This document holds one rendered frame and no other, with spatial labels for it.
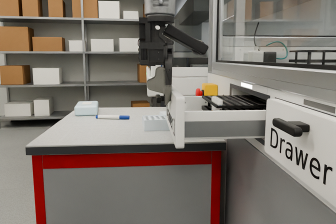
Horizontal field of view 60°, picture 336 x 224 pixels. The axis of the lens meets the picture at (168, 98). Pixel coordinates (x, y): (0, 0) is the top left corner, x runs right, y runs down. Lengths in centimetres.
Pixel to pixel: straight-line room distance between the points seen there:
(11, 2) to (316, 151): 449
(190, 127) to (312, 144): 26
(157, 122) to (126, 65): 394
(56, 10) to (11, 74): 110
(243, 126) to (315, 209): 22
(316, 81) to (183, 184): 57
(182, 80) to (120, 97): 345
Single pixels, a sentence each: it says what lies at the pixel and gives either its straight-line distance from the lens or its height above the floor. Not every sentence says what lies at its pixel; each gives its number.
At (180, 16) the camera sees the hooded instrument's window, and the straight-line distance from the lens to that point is 157.
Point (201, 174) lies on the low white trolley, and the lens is 93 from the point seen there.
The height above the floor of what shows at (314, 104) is 94.
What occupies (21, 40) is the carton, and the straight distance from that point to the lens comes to 463.
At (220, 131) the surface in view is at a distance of 64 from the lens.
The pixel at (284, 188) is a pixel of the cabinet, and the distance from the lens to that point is 61.
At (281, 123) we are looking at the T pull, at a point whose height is 91.
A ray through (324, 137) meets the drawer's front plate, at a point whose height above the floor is 90.
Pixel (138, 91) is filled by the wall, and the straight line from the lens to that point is 495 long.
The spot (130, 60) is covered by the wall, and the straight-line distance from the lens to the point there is 491.
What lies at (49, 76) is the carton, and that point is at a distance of 453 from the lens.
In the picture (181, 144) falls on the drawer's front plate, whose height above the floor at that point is 83.
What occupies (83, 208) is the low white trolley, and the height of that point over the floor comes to 56.
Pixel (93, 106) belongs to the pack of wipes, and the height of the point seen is 80.
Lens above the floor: 101
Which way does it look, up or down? 8 degrees down
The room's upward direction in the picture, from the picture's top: straight up
